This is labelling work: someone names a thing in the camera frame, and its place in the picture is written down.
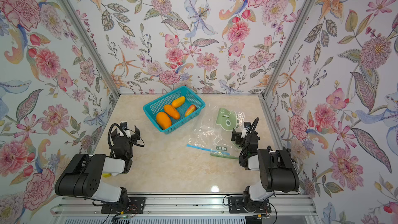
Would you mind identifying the middle orange mango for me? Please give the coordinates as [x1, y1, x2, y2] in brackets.
[164, 104, 180, 120]

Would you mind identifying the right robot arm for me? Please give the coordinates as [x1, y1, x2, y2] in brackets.
[227, 118, 300, 215]

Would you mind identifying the clear blue-zipper bag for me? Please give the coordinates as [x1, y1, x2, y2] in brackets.
[187, 121, 233, 157]

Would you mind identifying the teal plastic basket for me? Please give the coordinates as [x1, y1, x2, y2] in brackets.
[143, 86, 205, 134]

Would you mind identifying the yellow green cube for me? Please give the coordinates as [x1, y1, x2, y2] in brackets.
[102, 173, 111, 178]

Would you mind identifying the right corner aluminium post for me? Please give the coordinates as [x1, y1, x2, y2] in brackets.
[262, 0, 316, 100]

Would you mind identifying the green printed zip-top bag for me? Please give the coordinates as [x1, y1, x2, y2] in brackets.
[193, 106, 245, 159]

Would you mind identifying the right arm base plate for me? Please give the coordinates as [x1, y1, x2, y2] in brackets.
[227, 196, 272, 214]

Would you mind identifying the aluminium front rail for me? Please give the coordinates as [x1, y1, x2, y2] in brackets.
[51, 193, 320, 224]

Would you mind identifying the red yellow mango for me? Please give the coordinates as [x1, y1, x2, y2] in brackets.
[185, 104, 197, 117]

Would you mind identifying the corner aluminium post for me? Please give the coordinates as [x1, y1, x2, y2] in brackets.
[59, 0, 121, 99]
[262, 0, 316, 100]

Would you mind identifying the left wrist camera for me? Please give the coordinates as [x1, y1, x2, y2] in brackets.
[120, 122, 128, 130]

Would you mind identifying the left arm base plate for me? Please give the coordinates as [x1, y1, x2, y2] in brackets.
[101, 197, 146, 214]

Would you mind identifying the black microphone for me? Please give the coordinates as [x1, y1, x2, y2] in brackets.
[290, 159, 301, 175]

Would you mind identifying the large orange mango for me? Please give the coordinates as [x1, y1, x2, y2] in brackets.
[156, 112, 172, 130]

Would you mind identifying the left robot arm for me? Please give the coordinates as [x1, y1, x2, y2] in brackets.
[55, 122, 145, 210]

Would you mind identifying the left corner aluminium post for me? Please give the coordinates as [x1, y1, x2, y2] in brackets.
[59, 0, 121, 99]

